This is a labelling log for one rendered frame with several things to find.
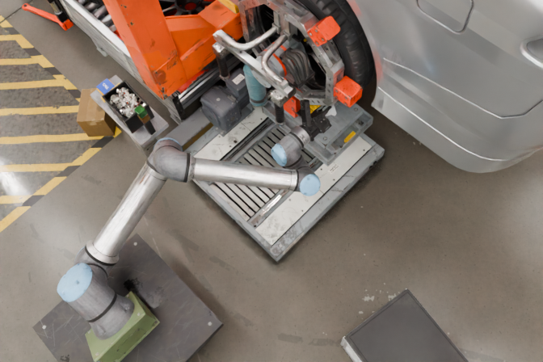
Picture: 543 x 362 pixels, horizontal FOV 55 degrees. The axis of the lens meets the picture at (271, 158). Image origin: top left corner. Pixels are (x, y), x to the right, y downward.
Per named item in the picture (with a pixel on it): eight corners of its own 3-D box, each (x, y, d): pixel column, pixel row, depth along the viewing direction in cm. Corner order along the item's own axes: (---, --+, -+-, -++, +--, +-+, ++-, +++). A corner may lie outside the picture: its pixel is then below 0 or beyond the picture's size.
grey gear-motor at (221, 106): (282, 102, 300) (279, 65, 268) (229, 149, 288) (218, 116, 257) (260, 84, 306) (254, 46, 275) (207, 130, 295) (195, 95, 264)
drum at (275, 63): (308, 65, 224) (307, 43, 212) (272, 95, 219) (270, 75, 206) (284, 47, 229) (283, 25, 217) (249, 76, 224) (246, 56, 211)
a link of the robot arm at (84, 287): (82, 327, 205) (50, 298, 199) (87, 301, 221) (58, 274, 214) (113, 305, 205) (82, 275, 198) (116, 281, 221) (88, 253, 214)
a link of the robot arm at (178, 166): (154, 153, 194) (326, 174, 210) (154, 144, 205) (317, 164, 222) (150, 183, 197) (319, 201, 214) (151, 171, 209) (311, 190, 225)
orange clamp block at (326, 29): (330, 35, 196) (342, 29, 188) (317, 48, 194) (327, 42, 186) (319, 20, 195) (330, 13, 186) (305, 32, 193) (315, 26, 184)
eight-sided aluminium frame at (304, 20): (340, 116, 235) (347, 37, 186) (330, 126, 233) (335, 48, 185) (256, 51, 255) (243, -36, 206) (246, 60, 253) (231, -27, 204)
